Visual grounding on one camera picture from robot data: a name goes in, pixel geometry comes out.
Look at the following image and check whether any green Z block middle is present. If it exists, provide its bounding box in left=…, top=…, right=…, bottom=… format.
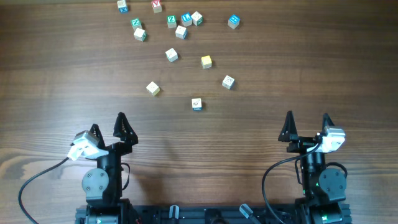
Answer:
left=167, top=15, right=177, bottom=29

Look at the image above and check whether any blue L block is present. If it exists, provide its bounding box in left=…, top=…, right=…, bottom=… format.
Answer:
left=181, top=12, right=193, bottom=27

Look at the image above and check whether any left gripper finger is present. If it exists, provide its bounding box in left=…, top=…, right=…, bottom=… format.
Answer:
left=113, top=112, right=136, bottom=141
left=90, top=124, right=105, bottom=147

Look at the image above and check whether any white block blue side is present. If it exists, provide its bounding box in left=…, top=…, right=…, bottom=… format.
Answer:
left=175, top=26, right=187, bottom=39

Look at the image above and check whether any block with blue X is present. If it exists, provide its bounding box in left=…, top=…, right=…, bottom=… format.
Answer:
left=117, top=0, right=129, bottom=14

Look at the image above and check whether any black camera cable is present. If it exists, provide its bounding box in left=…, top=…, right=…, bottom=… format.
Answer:
left=261, top=142, right=324, bottom=224
left=17, top=156, right=70, bottom=224

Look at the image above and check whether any right black camera cable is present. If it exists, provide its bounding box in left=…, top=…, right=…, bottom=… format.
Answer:
left=261, top=142, right=324, bottom=224

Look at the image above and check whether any green Z block left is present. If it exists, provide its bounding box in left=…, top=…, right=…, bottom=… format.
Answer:
left=131, top=17, right=142, bottom=30

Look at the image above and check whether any white patterned block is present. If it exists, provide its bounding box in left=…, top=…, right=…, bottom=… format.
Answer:
left=222, top=75, right=235, bottom=90

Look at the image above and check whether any left black camera cable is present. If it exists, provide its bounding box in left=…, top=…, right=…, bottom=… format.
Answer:
left=17, top=156, right=70, bottom=224

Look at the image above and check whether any yellow top block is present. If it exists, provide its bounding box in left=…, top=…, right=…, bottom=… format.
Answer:
left=201, top=55, right=212, bottom=69

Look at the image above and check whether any cream block yellow side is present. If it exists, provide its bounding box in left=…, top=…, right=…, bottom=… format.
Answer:
left=146, top=82, right=160, bottom=96

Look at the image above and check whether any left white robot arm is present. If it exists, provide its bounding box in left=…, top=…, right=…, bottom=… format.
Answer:
left=68, top=112, right=142, bottom=224

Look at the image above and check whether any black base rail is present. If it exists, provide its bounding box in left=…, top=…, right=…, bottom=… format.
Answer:
left=75, top=204, right=352, bottom=224

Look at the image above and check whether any blue top block right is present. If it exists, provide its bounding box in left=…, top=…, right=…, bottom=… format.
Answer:
left=228, top=14, right=240, bottom=29

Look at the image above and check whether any block with red V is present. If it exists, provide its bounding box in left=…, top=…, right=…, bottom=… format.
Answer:
left=151, top=0, right=162, bottom=13

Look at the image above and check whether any white block green side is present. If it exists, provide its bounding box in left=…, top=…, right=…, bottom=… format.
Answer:
left=192, top=11, right=203, bottom=26

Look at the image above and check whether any white block blue base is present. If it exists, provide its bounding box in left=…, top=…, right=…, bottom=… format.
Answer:
left=192, top=98, right=202, bottom=111

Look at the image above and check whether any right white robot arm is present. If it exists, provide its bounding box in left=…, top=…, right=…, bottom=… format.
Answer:
left=278, top=111, right=352, bottom=224

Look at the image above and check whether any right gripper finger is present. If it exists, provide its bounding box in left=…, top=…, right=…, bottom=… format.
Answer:
left=278, top=111, right=298, bottom=142
left=322, top=113, right=335, bottom=133

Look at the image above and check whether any green z block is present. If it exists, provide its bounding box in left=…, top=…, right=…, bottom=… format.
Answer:
left=131, top=17, right=142, bottom=30
left=167, top=15, right=177, bottom=29

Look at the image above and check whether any white block teal side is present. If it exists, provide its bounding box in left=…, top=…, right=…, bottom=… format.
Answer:
left=165, top=48, right=178, bottom=62

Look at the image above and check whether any plain block green side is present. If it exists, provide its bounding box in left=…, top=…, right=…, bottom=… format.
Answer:
left=134, top=27, right=147, bottom=42

